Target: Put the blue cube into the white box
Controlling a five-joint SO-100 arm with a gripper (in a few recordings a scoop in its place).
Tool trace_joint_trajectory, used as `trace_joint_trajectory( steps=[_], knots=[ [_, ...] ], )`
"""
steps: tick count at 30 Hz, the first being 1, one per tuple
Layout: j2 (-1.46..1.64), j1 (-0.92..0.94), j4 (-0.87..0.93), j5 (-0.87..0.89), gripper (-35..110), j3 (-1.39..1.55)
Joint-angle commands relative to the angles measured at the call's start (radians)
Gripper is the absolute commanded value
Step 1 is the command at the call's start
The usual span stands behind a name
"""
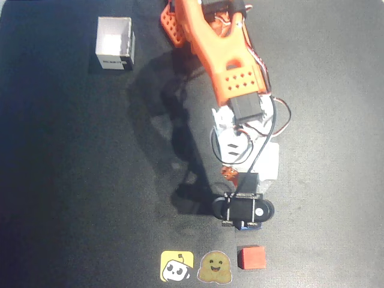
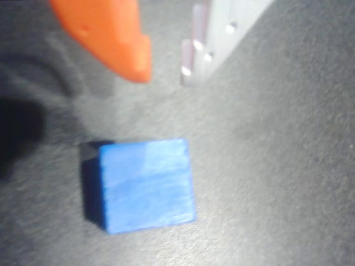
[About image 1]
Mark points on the orange and white robot arm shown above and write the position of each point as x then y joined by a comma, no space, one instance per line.
210,45

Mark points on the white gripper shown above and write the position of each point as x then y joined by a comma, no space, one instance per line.
271,168

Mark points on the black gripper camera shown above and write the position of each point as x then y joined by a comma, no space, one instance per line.
240,210

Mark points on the yellow robot sticker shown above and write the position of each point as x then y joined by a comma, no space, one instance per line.
172,261

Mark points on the hugging face emoji sticker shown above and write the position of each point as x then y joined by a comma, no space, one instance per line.
214,267

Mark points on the white cardboard box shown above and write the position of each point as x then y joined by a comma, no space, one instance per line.
105,30

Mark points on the red cube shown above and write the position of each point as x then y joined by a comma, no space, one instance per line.
253,258

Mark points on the blue cube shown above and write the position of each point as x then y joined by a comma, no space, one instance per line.
255,228

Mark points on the black table mat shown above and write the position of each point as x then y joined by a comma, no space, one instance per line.
330,180

